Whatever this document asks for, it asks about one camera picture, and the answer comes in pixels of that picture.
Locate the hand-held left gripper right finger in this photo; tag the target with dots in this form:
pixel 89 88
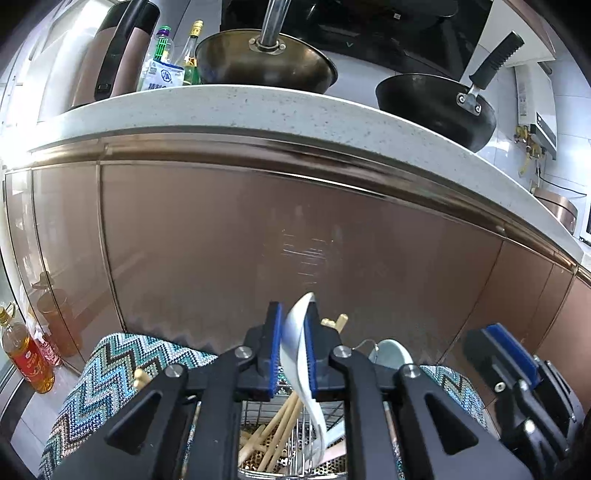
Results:
pixel 310 369

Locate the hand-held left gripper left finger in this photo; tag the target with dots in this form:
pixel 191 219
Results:
pixel 276 350

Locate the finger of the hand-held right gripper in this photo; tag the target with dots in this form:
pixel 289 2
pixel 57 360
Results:
pixel 480 357
pixel 517 355

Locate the white plastic spoon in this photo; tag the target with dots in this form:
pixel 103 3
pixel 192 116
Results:
pixel 295 332

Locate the white bowl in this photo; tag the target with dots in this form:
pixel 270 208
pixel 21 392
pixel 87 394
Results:
pixel 390 353

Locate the clear plastic utensil holder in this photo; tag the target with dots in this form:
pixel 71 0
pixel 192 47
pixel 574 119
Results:
pixel 332 467

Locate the brown lower cabinets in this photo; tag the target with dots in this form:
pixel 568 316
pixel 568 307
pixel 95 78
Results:
pixel 231 230

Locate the white microwave oven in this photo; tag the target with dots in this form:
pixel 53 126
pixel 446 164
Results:
pixel 586 226

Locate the copper rice cooker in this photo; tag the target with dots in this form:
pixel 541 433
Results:
pixel 556 207

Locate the zigzag patterned cloth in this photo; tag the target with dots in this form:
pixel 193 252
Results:
pixel 106 364

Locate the brass pipe valves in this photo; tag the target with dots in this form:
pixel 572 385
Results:
pixel 528 147

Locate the red packet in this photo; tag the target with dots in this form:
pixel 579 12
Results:
pixel 48 350

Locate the white speckled countertop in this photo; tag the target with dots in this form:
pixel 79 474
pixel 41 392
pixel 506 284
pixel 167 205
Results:
pixel 277 113

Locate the white water heater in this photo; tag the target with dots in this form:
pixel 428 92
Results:
pixel 535 110

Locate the amber oil bottle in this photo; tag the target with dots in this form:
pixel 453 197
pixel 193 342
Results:
pixel 27 360

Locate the black wok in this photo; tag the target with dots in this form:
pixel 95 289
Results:
pixel 429 108

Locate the brass wok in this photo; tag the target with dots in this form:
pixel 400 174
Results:
pixel 268 62

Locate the blue white salt bag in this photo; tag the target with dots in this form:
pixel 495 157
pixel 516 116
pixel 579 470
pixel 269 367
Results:
pixel 161 76

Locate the clear bottle yellow cap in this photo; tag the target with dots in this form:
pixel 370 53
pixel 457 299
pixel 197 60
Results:
pixel 191 55

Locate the clear plastic bottle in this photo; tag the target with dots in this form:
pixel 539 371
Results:
pixel 162 44

